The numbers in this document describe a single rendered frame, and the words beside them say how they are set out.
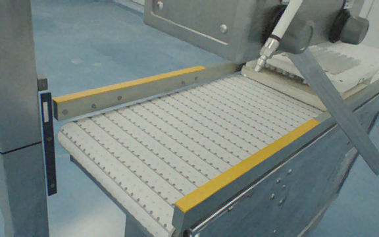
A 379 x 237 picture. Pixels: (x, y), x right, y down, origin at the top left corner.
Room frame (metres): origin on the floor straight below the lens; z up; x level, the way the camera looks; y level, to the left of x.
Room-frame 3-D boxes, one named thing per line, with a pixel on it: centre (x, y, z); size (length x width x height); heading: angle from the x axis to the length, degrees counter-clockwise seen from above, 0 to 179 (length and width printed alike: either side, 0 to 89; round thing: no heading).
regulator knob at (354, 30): (0.33, -0.14, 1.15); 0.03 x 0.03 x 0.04; 51
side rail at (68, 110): (0.93, -0.21, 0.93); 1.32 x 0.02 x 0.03; 141
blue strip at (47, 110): (0.41, 0.22, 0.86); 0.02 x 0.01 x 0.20; 141
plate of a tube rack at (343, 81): (0.80, -0.28, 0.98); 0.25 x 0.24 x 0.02; 51
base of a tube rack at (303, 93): (0.80, -0.28, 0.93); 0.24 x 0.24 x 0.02; 51
